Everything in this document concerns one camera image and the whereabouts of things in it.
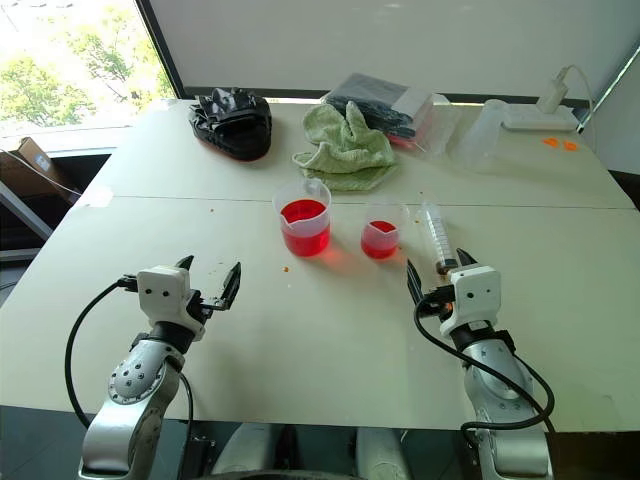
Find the brown cardboard box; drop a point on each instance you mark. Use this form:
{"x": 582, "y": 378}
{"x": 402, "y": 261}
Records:
{"x": 30, "y": 165}

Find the grey rounded shell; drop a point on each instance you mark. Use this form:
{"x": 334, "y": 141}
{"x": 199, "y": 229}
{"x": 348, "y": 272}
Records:
{"x": 242, "y": 450}
{"x": 382, "y": 455}

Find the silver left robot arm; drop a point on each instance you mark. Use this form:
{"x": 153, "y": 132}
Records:
{"x": 135, "y": 380}

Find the small orange piece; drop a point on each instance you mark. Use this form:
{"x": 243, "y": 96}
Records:
{"x": 570, "y": 146}
{"x": 550, "y": 141}

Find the black glossy crumpled bag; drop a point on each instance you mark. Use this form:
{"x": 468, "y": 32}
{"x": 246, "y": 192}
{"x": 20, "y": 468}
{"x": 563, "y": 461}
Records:
{"x": 232, "y": 127}

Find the small beaker red liquid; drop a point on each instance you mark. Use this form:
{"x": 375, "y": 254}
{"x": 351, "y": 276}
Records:
{"x": 378, "y": 245}

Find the clear plastic syringe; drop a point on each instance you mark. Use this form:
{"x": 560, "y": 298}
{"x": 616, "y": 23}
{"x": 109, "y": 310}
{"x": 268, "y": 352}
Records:
{"x": 436, "y": 232}

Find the green terry towel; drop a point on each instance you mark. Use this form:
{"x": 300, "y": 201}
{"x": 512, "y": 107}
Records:
{"x": 340, "y": 145}

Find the black slanted bar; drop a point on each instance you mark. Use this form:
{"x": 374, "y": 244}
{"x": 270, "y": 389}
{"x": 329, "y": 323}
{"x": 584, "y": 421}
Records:
{"x": 607, "y": 92}

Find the clear zip bag dark contents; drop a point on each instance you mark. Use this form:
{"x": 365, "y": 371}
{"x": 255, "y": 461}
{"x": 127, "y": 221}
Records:
{"x": 380, "y": 100}

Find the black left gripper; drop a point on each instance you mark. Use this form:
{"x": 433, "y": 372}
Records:
{"x": 210, "y": 304}

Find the white power strip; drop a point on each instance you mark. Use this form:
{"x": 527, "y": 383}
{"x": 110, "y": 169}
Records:
{"x": 530, "y": 121}

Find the white charger plug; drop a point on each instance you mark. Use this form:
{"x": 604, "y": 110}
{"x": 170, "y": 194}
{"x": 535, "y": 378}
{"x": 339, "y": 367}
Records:
{"x": 550, "y": 92}

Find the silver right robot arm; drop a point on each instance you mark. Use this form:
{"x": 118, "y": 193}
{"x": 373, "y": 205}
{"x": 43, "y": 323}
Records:
{"x": 492, "y": 385}

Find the clear tape patch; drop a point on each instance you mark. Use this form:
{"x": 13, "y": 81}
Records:
{"x": 95, "y": 196}

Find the large beaker red liquid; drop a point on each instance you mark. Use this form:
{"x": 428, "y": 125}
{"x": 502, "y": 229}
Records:
{"x": 305, "y": 235}

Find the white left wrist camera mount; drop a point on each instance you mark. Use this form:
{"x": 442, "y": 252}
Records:
{"x": 160, "y": 292}

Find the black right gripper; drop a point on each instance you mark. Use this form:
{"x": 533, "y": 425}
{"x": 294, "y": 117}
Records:
{"x": 440, "y": 301}

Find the clear plastic flask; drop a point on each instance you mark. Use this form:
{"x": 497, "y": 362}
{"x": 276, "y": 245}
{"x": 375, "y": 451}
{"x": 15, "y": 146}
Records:
{"x": 480, "y": 140}

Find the grey metal frame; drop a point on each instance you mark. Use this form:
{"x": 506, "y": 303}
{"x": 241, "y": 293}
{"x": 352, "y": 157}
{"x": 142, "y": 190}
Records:
{"x": 25, "y": 210}

